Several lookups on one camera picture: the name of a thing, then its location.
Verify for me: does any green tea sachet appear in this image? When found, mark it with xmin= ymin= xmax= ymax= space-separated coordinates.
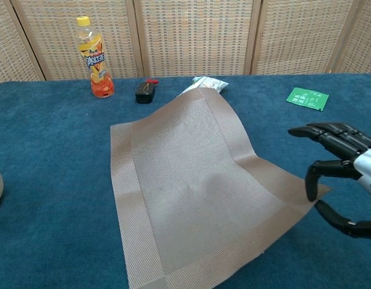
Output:
xmin=286 ymin=87 xmax=330 ymax=112

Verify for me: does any grey woven placemat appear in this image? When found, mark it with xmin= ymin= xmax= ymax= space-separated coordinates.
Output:
xmin=109 ymin=88 xmax=333 ymax=289

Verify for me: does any woven bamboo folding screen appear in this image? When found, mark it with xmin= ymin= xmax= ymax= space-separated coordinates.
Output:
xmin=0 ymin=0 xmax=371 ymax=87

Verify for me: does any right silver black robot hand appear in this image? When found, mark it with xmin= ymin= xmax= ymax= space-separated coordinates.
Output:
xmin=287 ymin=122 xmax=371 ymax=240

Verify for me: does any orange drink bottle yellow cap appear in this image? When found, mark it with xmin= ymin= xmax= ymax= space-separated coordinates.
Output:
xmin=76 ymin=16 xmax=116 ymax=99

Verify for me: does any small black bottle red cap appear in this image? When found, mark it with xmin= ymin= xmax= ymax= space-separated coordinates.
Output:
xmin=135 ymin=78 xmax=159 ymax=104

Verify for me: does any white snack bag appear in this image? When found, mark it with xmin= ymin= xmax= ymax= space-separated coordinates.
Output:
xmin=185 ymin=76 xmax=230 ymax=94

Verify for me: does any blue carpet table cover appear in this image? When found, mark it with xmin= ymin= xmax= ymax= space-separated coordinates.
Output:
xmin=0 ymin=73 xmax=371 ymax=289

